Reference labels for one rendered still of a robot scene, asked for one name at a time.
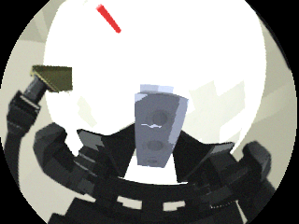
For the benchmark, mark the red peg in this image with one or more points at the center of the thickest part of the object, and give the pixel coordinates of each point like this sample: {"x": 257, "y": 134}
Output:
{"x": 105, "y": 14}

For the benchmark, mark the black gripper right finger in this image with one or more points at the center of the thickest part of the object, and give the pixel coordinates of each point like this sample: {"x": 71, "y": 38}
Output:
{"x": 190, "y": 153}

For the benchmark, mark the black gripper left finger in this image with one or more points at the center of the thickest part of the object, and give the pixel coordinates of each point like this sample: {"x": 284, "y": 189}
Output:
{"x": 119, "y": 146}

